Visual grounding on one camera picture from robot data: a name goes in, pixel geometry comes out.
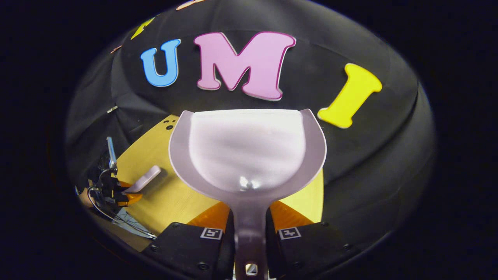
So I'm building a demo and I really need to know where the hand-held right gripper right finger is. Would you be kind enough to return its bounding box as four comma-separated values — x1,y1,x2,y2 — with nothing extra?
266,200,361,280

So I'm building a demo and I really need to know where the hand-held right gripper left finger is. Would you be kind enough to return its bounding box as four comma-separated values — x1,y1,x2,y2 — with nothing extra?
142,201,236,280

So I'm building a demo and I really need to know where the pale lilac small broom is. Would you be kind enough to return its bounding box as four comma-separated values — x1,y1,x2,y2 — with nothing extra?
124,165,162,194

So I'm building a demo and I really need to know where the pale lilac dustpan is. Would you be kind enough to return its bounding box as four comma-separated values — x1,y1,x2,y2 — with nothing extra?
168,108,327,280

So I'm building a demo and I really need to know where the wooden desktop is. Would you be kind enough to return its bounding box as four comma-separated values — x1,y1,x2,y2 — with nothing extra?
116,114,324,236

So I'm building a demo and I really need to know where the black backdrop cloth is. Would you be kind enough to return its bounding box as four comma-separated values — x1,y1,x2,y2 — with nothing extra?
65,0,435,249

